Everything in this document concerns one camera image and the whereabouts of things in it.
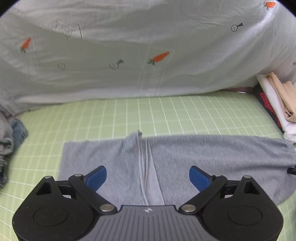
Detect red patterned folded garment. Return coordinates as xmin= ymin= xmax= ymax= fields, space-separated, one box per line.
xmin=253 ymin=87 xmax=285 ymax=133

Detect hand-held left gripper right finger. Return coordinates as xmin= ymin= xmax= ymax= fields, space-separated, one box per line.
xmin=179 ymin=165 xmax=263 ymax=214

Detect stack of folded clothes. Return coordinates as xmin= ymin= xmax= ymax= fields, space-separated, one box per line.
xmin=256 ymin=74 xmax=296 ymax=141

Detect carrot printed grey sheet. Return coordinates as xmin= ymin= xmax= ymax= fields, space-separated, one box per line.
xmin=0 ymin=0 xmax=296 ymax=116

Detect beige folded garment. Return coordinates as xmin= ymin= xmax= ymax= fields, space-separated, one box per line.
xmin=265 ymin=72 xmax=296 ymax=122

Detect plaid shirt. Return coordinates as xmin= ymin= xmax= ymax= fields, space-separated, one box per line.
xmin=0 ymin=153 xmax=10 ymax=189

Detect grey sweatpants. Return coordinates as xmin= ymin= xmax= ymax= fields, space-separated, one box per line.
xmin=58 ymin=130 xmax=296 ymax=207

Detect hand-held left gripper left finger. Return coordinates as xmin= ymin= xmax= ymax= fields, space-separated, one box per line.
xmin=35 ymin=165 xmax=118 ymax=214

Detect grey shirt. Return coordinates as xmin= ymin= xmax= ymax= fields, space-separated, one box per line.
xmin=0 ymin=103 xmax=15 ymax=156

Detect blue jeans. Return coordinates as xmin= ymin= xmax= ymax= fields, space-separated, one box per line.
xmin=11 ymin=119 xmax=28 ymax=145

